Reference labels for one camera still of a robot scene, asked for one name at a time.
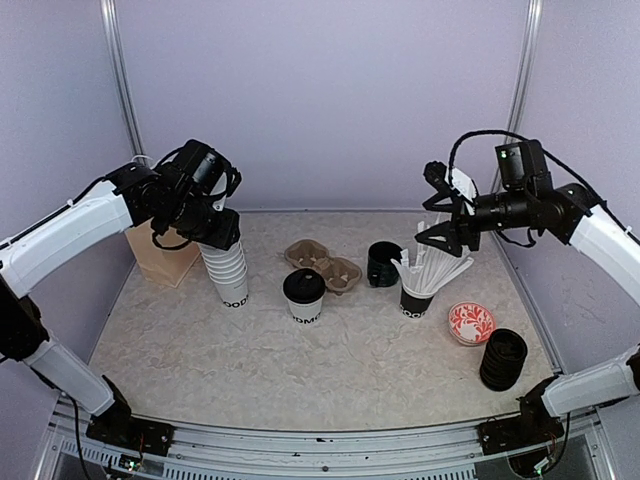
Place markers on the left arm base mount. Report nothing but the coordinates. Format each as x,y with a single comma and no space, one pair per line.
130,435

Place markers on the stack of white paper cups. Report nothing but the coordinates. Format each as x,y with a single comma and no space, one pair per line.
227,269

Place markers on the brown paper bag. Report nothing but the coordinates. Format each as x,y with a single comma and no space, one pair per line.
167,268

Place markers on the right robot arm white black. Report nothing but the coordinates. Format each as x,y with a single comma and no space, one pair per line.
577,216

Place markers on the stack of black cup lids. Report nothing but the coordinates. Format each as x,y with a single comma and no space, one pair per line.
503,360

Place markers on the aluminium corner post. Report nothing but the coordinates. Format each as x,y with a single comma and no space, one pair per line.
533,22
112,33

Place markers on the black cup holding straws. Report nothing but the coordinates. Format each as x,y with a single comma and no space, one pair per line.
412,304

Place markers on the stack of black cup sleeves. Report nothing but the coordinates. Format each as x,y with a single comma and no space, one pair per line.
381,272

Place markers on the single white paper cup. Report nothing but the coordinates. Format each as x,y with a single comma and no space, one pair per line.
305,313

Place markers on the right aluminium corner post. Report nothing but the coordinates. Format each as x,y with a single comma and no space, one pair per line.
533,22

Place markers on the aluminium front frame rail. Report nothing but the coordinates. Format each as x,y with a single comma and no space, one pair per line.
196,451

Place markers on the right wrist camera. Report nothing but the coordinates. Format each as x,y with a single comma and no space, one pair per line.
449,182

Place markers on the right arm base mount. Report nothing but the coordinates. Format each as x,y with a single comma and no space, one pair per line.
532,425

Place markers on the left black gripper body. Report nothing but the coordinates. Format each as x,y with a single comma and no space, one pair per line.
196,226

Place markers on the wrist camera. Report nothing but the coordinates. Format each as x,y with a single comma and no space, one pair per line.
225,188
449,182

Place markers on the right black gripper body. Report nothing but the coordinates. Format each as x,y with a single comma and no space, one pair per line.
464,221

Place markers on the brown cardboard cup carrier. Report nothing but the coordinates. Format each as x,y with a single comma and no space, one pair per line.
340,274

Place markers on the red white patterned bowl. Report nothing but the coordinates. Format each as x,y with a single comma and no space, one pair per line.
470,323

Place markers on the black cup lid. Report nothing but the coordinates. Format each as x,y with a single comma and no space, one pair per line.
304,286

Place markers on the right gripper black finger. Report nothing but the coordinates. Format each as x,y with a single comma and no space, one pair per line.
442,236
446,200

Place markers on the left aluminium corner post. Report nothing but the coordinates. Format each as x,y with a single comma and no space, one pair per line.
112,33

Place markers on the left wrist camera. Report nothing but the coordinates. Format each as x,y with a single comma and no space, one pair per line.
225,188

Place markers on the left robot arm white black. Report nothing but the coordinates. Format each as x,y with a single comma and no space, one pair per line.
186,190

